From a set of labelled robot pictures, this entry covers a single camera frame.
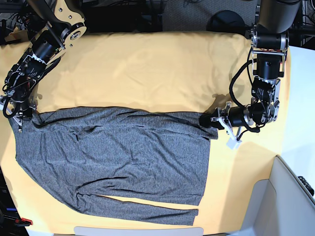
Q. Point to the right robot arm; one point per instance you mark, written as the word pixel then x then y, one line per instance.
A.
pixel 64 24

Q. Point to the black round chair base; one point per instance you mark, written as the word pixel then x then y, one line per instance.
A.
pixel 226 21

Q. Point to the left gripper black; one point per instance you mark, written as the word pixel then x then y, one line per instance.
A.
pixel 233 117

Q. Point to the grey plate at edge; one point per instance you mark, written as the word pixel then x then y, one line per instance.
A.
pixel 88 231

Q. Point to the yellow table cloth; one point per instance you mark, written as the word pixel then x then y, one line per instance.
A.
pixel 156 72

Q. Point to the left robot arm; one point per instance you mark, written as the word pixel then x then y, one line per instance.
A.
pixel 265 67

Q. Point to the black remote control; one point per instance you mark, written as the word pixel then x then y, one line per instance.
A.
pixel 307 185

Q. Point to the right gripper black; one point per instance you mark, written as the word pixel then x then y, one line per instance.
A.
pixel 23 110

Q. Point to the red black clamp left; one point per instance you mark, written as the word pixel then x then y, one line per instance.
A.
pixel 22 222

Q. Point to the grey long-sleeve shirt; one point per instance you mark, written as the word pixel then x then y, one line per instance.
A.
pixel 88 157

